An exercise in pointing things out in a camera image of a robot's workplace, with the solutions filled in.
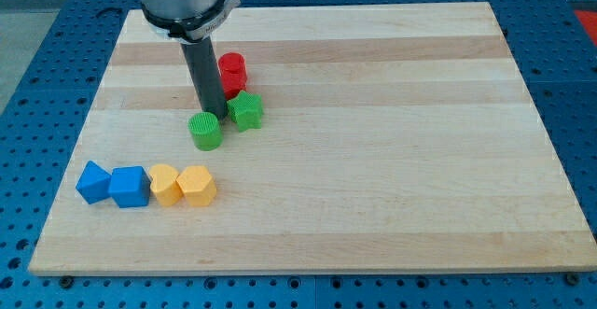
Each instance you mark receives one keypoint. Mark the green star block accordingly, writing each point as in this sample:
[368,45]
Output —
[246,110]

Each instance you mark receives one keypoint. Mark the green cylinder block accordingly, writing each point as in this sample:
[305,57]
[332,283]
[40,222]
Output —
[205,132]

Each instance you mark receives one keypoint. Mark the yellow hexagon block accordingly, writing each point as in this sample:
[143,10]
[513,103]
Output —
[198,186]

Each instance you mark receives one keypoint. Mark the blue triangular block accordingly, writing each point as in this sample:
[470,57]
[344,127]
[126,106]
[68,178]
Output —
[93,183]

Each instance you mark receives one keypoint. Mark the light wooden board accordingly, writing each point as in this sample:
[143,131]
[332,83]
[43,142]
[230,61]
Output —
[396,139]

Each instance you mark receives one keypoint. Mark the red cylinder block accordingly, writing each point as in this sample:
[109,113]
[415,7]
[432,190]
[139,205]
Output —
[232,73]

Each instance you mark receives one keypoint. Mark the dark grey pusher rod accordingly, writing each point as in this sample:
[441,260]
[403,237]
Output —
[203,68]

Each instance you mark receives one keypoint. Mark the blue cube block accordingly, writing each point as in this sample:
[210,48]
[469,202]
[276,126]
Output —
[129,187]

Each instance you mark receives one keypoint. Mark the yellow heart block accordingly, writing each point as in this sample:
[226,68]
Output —
[164,185]

